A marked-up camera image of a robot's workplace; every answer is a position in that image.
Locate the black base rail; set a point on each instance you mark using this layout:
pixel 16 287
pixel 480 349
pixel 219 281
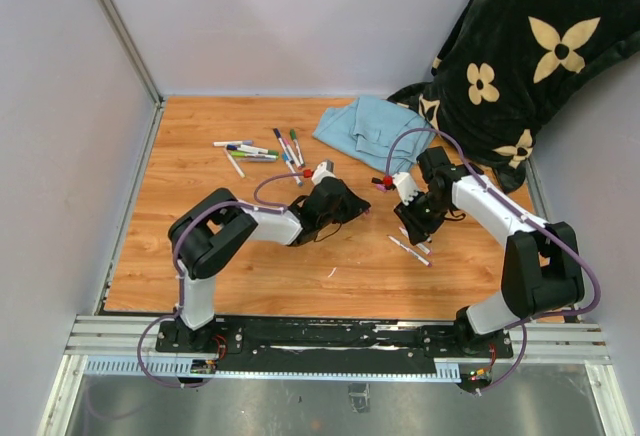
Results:
pixel 329 346

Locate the red pink cap marker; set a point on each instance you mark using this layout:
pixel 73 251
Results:
pixel 293 154

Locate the light blue cloth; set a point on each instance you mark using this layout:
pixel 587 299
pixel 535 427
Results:
pixel 385 136

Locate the green cap marker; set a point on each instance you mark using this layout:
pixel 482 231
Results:
pixel 296 144

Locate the light green marker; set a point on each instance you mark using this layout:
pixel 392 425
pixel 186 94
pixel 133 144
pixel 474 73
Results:
pixel 243 155

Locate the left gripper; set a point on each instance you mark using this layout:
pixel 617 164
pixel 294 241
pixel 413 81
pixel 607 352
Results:
pixel 355 206

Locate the lavender marker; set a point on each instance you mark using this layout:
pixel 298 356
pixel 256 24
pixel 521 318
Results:
pixel 259 160

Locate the white slim marker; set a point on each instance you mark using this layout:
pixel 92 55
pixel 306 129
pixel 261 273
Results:
pixel 234 164

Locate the pink marker pen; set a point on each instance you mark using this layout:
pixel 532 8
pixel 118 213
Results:
pixel 421 246

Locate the light blue cap marker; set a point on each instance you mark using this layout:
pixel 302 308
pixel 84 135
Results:
pixel 298 176

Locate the black floral blanket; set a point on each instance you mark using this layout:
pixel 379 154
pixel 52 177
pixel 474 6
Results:
pixel 509 66

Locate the magenta cap marker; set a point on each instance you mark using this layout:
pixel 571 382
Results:
pixel 410 251

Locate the dark blue cap marker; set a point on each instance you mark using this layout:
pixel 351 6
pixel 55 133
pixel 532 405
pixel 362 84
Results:
pixel 285 151

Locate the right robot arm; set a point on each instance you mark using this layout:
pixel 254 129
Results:
pixel 540 271

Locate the aluminium corner post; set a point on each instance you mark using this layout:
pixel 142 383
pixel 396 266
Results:
pixel 131 50

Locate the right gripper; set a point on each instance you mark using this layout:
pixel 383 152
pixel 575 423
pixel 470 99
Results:
pixel 417 229

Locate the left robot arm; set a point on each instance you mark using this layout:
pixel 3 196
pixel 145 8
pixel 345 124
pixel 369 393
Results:
pixel 206 239

